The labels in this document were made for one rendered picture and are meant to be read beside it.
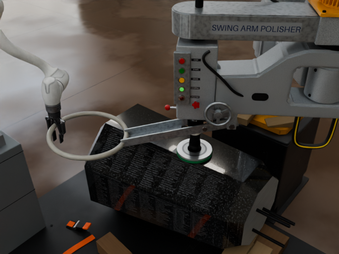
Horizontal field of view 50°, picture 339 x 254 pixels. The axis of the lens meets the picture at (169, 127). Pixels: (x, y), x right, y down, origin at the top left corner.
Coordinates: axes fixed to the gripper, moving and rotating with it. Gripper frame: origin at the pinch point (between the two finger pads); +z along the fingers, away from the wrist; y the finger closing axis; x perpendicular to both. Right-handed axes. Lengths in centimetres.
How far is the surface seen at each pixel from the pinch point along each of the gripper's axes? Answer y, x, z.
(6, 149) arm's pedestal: -24.2, -19.4, 4.1
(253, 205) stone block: 127, -4, 5
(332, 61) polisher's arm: 145, 22, -74
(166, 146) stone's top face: 68, 16, -3
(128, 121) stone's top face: 33.6, 34.4, -1.1
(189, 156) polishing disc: 86, 8, -7
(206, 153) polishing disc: 94, 14, -7
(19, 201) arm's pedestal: -21, -23, 46
